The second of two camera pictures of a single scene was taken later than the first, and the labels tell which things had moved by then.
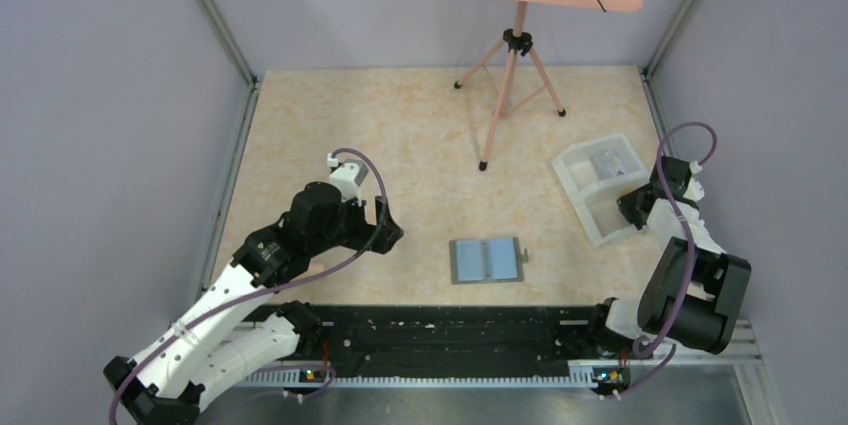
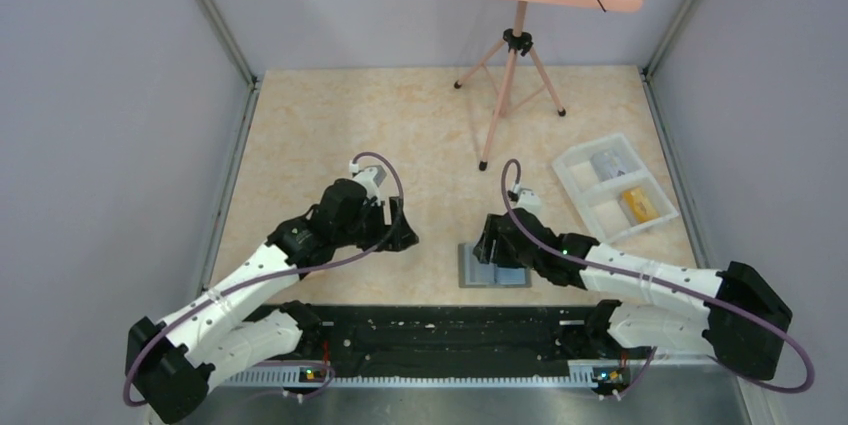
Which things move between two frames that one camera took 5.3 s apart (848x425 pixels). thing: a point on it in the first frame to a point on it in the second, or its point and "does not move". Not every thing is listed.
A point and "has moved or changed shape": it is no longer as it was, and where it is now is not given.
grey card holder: x=487 y=260 has moved or changed shape
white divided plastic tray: x=595 y=174 does not move
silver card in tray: x=607 y=164 does not move
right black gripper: x=625 y=204 to x=484 y=249
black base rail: x=454 y=338 does not move
